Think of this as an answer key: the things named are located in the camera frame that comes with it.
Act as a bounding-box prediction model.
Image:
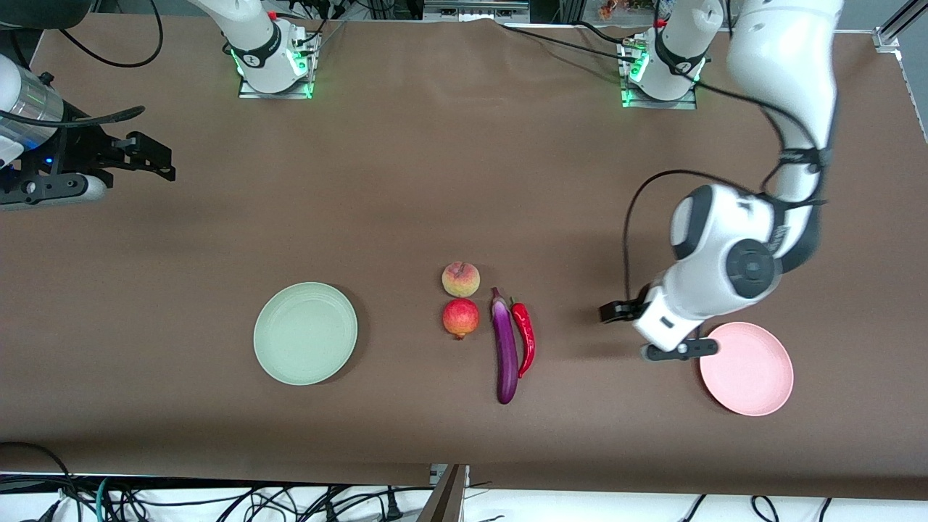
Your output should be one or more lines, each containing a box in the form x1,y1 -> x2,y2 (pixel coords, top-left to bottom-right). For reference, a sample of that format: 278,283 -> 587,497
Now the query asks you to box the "red chili pepper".
509,297 -> 537,379

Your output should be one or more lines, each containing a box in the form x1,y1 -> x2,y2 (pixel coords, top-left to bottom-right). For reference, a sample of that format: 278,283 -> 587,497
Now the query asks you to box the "purple eggplant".
490,287 -> 520,405

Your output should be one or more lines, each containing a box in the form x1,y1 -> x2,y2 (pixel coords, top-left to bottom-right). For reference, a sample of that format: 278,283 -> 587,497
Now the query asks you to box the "red pomegranate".
442,298 -> 481,340

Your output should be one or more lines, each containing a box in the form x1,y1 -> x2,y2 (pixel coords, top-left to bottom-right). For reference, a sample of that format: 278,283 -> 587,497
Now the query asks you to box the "yellow pink peach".
442,261 -> 481,299

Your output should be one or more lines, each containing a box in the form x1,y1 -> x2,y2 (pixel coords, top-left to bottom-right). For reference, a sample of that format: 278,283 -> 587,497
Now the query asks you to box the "pink round plate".
699,322 -> 795,417

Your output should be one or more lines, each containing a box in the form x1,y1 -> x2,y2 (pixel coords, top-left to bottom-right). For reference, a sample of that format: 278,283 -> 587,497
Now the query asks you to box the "brown table cover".
0,13 -> 928,501

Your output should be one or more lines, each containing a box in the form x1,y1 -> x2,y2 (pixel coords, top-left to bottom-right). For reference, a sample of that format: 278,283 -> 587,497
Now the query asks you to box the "light green round plate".
253,281 -> 359,386

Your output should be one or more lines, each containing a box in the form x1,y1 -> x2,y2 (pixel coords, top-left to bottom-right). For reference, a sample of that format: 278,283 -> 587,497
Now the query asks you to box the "aluminium corner profile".
872,0 -> 928,53

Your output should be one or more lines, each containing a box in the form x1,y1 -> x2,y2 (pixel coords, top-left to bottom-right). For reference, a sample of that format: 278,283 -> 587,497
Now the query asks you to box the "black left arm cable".
622,0 -> 834,305

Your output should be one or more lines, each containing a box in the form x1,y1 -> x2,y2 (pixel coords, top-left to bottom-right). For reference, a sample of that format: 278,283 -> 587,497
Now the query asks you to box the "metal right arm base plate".
238,29 -> 315,99

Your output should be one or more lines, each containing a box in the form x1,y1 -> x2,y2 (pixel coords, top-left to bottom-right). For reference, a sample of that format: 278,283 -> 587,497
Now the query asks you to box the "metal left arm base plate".
620,40 -> 698,110

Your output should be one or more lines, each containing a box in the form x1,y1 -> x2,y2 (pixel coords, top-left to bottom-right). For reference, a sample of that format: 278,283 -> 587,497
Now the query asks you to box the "black right base cable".
279,0 -> 349,46

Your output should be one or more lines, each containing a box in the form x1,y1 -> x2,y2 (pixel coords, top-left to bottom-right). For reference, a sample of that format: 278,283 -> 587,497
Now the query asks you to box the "black base power cable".
575,20 -> 643,47
500,24 -> 639,62

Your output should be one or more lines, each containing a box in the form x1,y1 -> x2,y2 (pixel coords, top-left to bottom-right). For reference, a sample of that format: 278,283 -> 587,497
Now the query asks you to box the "black power plug cable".
377,487 -> 407,521

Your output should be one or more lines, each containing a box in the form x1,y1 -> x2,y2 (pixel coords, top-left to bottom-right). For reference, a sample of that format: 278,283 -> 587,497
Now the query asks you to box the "aluminium frame rail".
423,0 -> 531,21

